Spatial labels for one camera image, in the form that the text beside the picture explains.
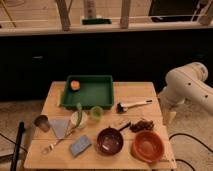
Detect green plastic tray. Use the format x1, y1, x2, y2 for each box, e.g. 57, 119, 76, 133
61, 75, 114, 109

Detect silver fork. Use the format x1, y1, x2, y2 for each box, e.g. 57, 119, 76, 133
41, 129, 75, 155

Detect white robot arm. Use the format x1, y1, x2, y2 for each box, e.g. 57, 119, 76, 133
158, 62, 213, 125

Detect purple bowl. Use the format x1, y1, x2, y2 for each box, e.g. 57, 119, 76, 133
96, 127, 124, 155

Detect dark spatula utensil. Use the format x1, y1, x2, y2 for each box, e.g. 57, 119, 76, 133
110, 121, 131, 131

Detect brown metal cup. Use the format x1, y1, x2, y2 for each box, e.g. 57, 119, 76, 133
34, 115, 50, 132

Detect blue sponge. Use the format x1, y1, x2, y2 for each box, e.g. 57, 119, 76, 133
70, 135, 92, 157

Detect orange fruit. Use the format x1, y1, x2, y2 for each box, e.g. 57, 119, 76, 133
70, 80, 80, 91

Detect black floor cable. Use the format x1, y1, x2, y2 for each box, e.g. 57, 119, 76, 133
168, 132, 213, 171

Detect black pole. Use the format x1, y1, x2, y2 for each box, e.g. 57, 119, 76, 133
10, 122, 25, 171

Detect green leaf vegetable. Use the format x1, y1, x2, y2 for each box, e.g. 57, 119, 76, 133
76, 103, 82, 128

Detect green block on shelf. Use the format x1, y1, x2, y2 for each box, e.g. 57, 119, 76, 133
82, 18, 112, 25

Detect orange bowl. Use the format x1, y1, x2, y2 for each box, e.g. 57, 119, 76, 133
131, 131, 164, 163

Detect grey triangular cloth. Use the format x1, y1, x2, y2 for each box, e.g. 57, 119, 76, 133
50, 119, 69, 139

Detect dark brown crumpled item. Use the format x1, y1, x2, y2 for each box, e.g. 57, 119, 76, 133
130, 120, 154, 133

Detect small green cup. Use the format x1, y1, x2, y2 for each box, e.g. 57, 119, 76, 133
90, 106, 104, 121

